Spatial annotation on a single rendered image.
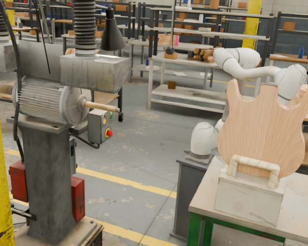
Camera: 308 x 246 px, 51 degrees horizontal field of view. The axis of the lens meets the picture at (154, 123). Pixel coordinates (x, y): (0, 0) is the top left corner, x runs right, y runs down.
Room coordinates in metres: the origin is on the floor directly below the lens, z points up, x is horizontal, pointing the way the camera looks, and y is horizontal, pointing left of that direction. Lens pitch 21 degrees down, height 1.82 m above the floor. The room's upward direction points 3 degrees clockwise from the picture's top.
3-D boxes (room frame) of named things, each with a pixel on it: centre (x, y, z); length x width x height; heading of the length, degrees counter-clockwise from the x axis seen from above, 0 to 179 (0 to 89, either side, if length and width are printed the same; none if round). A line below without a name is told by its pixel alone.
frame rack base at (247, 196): (1.26, -0.45, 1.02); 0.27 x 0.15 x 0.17; 67
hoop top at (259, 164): (1.22, -0.43, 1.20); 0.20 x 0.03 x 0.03; 66
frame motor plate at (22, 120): (1.80, 0.65, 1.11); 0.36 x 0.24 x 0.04; 70
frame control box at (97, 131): (1.97, 0.42, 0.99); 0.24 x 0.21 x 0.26; 70
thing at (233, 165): (1.25, -0.35, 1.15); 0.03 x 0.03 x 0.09
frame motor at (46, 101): (1.78, 0.58, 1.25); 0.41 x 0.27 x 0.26; 70
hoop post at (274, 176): (1.18, -0.51, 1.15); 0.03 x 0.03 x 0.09
